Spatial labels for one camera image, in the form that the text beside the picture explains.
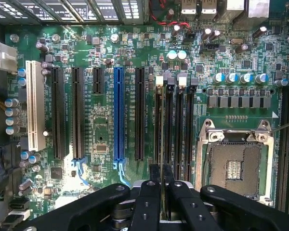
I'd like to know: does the black-latched black RAM slot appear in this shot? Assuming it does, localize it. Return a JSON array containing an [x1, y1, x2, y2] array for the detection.
[[185, 77, 198, 185], [164, 77, 175, 169]]

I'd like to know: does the white-latched black RAM slot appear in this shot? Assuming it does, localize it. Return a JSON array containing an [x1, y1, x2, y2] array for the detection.
[[153, 76, 164, 167], [174, 76, 187, 180]]

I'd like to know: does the long black expansion slot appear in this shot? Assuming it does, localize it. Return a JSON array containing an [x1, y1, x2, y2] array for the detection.
[[134, 67, 146, 162], [50, 67, 66, 160], [71, 67, 88, 169]]

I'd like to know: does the blue expansion slot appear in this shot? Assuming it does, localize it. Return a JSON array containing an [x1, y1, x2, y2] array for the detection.
[[113, 66, 131, 187]]

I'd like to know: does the short black expansion slot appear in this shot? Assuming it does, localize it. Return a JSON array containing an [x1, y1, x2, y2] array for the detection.
[[92, 67, 105, 95]]

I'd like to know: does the white PCI expansion slot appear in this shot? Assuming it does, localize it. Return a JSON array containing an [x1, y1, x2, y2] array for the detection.
[[25, 60, 47, 152]]

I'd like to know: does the silver CPU socket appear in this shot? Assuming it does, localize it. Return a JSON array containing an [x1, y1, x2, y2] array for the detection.
[[195, 118, 276, 208]]

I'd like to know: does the green PC motherboard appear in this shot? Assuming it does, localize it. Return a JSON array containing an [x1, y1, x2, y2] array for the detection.
[[4, 0, 289, 221]]

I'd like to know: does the grey power choke row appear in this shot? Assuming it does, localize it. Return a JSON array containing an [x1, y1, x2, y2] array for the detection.
[[206, 95, 272, 109]]

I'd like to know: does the thin metal locking lever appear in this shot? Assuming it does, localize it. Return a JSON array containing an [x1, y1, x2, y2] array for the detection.
[[271, 119, 289, 134]]

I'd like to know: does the white SATA port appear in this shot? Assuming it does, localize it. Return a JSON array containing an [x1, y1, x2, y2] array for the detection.
[[7, 209, 31, 221]]

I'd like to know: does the black SATA port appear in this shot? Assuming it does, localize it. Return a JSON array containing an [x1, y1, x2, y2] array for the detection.
[[8, 198, 30, 210]]

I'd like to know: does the silver USB port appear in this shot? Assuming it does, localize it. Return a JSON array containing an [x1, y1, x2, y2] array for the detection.
[[180, 0, 198, 15], [200, 0, 218, 15]]

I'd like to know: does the white power connector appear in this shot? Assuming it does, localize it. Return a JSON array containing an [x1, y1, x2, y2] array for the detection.
[[0, 41, 18, 71]]

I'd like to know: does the silver rear port block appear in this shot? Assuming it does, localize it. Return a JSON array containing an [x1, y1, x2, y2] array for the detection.
[[247, 0, 271, 19], [225, 0, 245, 17]]

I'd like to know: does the thick black cable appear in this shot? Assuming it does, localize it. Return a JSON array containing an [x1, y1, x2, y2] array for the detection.
[[0, 166, 24, 194]]

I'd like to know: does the red and black wire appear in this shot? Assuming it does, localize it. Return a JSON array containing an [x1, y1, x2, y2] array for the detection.
[[150, 9, 191, 33]]

